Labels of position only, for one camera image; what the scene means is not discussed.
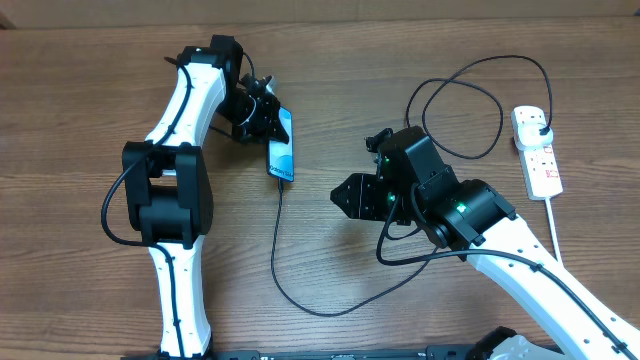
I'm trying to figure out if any blue Samsung Galaxy smartphone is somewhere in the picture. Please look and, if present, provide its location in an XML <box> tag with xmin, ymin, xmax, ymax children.
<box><xmin>267</xmin><ymin>107</ymin><xmax>294</xmax><ymax>182</ymax></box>

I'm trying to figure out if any black USB charging cable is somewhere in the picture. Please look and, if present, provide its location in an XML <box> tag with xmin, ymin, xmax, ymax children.
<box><xmin>269</xmin><ymin>54</ymin><xmax>554</xmax><ymax>318</ymax></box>

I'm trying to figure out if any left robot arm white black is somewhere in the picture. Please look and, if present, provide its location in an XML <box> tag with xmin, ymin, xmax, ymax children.
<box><xmin>117</xmin><ymin>35</ymin><xmax>294</xmax><ymax>359</ymax></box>

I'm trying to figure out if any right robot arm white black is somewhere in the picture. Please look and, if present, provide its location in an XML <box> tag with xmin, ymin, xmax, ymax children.
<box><xmin>330</xmin><ymin>126</ymin><xmax>639</xmax><ymax>359</ymax></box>

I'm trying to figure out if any white charger plug adapter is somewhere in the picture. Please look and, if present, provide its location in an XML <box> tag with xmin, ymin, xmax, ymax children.
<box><xmin>514</xmin><ymin>123</ymin><xmax>554</xmax><ymax>151</ymax></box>

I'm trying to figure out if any white power strip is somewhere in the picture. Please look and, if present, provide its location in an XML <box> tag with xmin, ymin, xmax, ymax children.
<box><xmin>511</xmin><ymin>105</ymin><xmax>563</xmax><ymax>200</ymax></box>

